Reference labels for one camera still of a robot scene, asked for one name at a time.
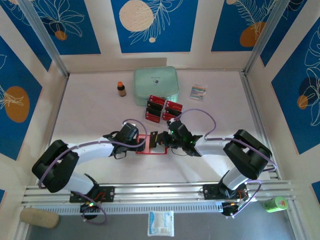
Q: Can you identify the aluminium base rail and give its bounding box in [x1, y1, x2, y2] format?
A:
[21, 179, 297, 206]

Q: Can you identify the red card holder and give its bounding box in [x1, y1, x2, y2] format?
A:
[135, 134, 168, 156]

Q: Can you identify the purple cable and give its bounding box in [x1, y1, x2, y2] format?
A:
[224, 179, 263, 219]
[37, 118, 149, 190]
[171, 108, 278, 182]
[81, 198, 109, 226]

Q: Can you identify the white blue gauze packet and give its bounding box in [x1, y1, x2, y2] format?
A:
[147, 210, 175, 238]

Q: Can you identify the aluminium table edge rail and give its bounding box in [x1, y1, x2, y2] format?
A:
[240, 70, 281, 180]

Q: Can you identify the green cylindrical can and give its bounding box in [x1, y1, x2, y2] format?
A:
[262, 196, 290, 213]

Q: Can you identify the white slotted cable duct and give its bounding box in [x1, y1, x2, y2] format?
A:
[31, 203, 224, 216]

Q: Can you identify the aluminium frame post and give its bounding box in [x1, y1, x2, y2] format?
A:
[242, 0, 294, 77]
[17, 0, 70, 78]

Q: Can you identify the brown bottle orange cap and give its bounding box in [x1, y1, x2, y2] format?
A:
[116, 81, 127, 98]

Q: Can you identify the mint green zip pouch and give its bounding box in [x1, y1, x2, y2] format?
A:
[132, 65, 179, 106]

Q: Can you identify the black credit card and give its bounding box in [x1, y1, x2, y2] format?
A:
[163, 107, 183, 117]
[145, 107, 162, 118]
[150, 131, 160, 149]
[147, 99, 163, 111]

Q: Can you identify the small printed sachet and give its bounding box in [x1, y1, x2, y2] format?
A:
[189, 84, 208, 101]

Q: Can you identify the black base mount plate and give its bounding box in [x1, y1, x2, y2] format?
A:
[202, 183, 248, 201]
[69, 186, 116, 203]

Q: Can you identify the beige foam roll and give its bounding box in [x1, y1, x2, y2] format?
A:
[19, 207, 60, 230]

